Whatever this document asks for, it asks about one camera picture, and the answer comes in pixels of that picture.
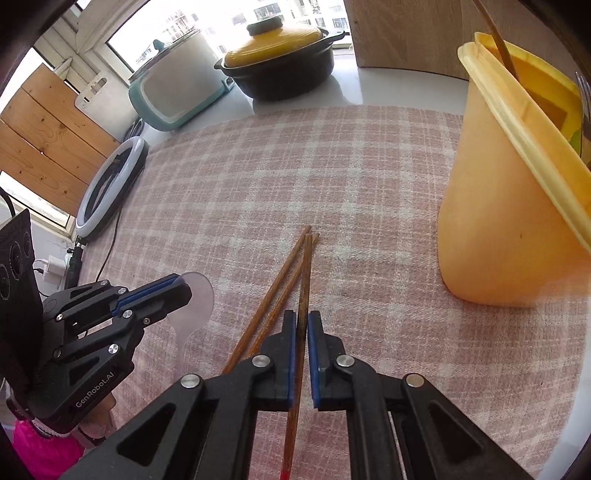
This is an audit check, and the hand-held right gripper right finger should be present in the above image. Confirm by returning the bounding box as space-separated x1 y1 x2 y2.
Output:
307 310 536 480

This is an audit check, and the white cutting board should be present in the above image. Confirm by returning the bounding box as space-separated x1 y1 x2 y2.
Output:
74 76 139 139

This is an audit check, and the white teal rice cooker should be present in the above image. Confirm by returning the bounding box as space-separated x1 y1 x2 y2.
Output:
128 28 234 132

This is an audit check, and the person's left forearm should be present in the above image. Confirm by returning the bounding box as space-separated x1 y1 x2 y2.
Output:
11 415 86 480

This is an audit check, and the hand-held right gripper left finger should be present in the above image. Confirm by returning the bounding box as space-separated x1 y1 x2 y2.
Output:
60 310 298 480

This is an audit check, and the yellow pot lid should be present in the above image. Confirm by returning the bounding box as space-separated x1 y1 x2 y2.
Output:
224 17 329 68

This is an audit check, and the white charger plug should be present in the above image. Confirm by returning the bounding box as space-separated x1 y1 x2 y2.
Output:
36 257 65 283

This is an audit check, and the yellow plastic container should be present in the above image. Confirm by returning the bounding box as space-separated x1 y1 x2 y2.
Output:
436 31 591 308

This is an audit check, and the white ring light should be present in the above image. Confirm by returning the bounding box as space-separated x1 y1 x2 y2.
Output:
74 135 149 241

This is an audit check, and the wooden chopstick red handle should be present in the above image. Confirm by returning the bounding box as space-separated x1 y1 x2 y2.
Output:
242 233 311 361
279 233 321 480
473 0 520 79

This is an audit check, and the bundle of wooden chopsticks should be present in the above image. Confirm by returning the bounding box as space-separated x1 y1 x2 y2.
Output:
221 224 312 374

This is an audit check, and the light wooden board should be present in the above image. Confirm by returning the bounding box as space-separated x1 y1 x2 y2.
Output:
344 0 532 81

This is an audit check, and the black cooking pot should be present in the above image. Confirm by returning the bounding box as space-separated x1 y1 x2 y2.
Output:
213 30 346 101

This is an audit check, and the black ring light stand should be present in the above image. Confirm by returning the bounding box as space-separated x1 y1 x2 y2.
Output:
67 237 90 284

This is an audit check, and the wooden plank panel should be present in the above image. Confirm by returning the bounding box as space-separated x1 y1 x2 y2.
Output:
0 64 122 206

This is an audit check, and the pink plaid tablecloth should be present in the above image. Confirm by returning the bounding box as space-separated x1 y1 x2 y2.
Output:
76 105 585 480

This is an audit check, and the clear plastic spoon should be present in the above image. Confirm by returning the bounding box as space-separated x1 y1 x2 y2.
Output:
164 271 216 372

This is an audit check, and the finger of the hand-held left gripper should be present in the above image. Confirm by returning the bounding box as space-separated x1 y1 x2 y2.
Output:
53 280 192 388
44 275 178 324

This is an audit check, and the black ring light cable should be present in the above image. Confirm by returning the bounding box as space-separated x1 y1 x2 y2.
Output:
92 222 118 284

